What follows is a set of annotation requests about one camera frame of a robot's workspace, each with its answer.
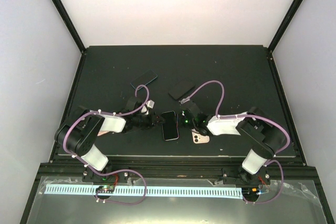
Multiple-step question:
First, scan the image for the pink phone case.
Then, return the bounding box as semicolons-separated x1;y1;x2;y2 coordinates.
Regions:
97;131;109;136

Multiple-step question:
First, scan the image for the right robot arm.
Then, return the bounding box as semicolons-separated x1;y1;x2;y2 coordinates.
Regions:
180;99;290;184

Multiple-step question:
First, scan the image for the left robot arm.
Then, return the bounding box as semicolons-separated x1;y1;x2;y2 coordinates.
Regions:
54;97;165;182

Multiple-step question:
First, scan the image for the beige phone case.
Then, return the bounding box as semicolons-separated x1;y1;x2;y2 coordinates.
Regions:
191;129;210;144

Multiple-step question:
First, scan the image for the black smartphone face down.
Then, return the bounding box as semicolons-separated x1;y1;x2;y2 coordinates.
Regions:
168;79;195;100

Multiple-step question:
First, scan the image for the teal edged smartphone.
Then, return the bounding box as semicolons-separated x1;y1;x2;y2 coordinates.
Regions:
130;70;158;89

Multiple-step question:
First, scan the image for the left small circuit board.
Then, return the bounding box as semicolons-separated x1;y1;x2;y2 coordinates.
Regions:
96;185;115;194

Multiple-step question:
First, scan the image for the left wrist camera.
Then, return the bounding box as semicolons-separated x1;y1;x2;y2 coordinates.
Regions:
141;100;155;114

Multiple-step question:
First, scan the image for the white slotted cable duct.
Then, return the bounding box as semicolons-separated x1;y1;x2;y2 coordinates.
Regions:
44;184;243;199

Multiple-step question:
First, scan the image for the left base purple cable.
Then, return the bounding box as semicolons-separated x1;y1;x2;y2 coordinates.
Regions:
94;168;149;206

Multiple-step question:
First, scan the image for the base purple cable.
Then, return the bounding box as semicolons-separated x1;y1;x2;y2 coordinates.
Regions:
94;168;149;206
243;159;284;206

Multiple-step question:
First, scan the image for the black aluminium front rail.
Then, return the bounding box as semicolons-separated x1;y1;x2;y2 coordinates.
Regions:
36;155;320;183

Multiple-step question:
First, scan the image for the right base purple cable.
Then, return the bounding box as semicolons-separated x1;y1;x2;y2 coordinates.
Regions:
243;159;284;206

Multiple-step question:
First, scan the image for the left black frame post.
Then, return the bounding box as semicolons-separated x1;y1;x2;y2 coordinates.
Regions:
51;0;86;53

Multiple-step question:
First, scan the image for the black frame post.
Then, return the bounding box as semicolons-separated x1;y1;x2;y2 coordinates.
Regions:
268;0;303;52
51;0;86;53

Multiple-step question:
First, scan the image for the right black frame post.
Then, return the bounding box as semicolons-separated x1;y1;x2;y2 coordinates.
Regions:
268;0;303;52

